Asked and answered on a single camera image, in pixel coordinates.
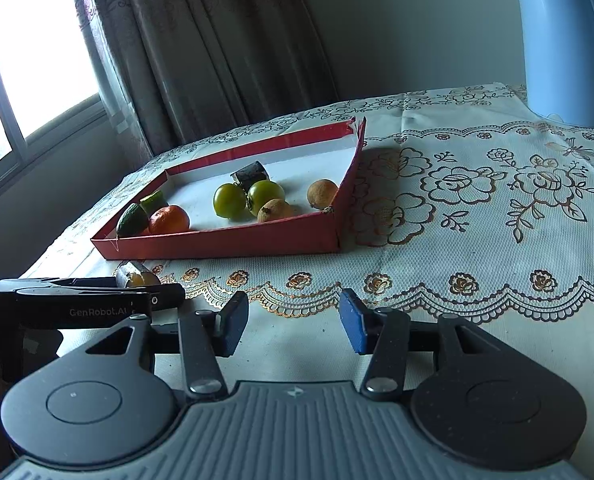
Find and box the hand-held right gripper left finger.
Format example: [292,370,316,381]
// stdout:
[84,290,251,404]

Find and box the light blue electric kettle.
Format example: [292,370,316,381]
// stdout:
[506,0,594,129]

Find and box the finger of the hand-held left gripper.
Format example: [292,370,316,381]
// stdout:
[14,283,186,331]
[0,275,165,295]

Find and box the window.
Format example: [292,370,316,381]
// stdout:
[0,0,124,196]

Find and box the brown patterned curtain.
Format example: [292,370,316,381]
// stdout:
[67,0,339,159]

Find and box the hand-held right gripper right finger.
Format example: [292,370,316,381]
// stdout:
[338,288,499,404]

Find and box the green cucumber piece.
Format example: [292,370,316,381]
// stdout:
[140,190,170,216]
[116,203,151,238]

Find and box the brown longan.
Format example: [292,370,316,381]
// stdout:
[257,198,296,224]
[306,179,339,210]

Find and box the red cardboard box tray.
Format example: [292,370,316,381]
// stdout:
[91,116,368,261]

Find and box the orange tangerine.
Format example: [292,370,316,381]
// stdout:
[148,204,191,235]

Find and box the green tomato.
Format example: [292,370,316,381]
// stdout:
[246,179,287,217]
[213,183,248,220]

